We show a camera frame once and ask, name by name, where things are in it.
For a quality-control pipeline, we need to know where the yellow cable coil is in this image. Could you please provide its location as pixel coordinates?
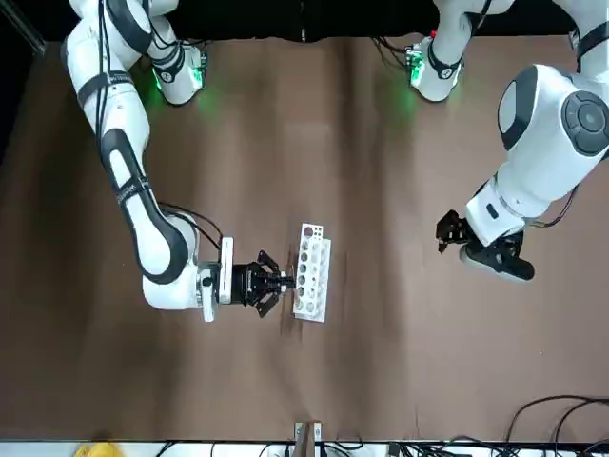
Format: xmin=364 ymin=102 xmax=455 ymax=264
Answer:
xmin=75 ymin=441 xmax=126 ymax=457

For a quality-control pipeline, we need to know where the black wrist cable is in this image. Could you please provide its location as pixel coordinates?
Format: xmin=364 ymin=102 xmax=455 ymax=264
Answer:
xmin=522 ymin=185 xmax=580 ymax=229
xmin=159 ymin=203 xmax=225 ymax=248

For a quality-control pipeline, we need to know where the silver metal post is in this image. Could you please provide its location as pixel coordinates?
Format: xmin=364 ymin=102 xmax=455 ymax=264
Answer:
xmin=293 ymin=420 xmax=323 ymax=457

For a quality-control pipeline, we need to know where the white test tube rack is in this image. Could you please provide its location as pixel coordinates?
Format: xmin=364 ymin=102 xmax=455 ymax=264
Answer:
xmin=290 ymin=222 xmax=333 ymax=324

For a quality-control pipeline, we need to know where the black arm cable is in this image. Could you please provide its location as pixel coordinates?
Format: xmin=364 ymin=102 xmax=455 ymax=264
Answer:
xmin=94 ymin=0 xmax=118 ymax=139

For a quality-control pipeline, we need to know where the twisted wire test tube brush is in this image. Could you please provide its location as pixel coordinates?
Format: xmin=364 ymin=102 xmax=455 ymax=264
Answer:
xmin=281 ymin=243 xmax=297 ymax=289

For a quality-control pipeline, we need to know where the black looped table cable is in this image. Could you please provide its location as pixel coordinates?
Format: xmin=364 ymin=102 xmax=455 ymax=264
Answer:
xmin=503 ymin=394 xmax=609 ymax=457
xmin=554 ymin=401 xmax=609 ymax=457

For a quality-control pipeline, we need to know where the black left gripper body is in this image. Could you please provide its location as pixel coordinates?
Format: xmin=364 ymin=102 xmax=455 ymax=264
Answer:
xmin=460 ymin=230 xmax=535 ymax=283

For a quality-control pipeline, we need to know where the black base cable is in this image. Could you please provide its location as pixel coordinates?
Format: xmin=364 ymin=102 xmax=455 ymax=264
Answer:
xmin=373 ymin=35 xmax=415 ymax=68

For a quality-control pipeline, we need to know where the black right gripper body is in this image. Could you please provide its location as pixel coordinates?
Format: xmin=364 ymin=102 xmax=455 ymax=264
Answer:
xmin=231 ymin=263 xmax=262 ymax=306

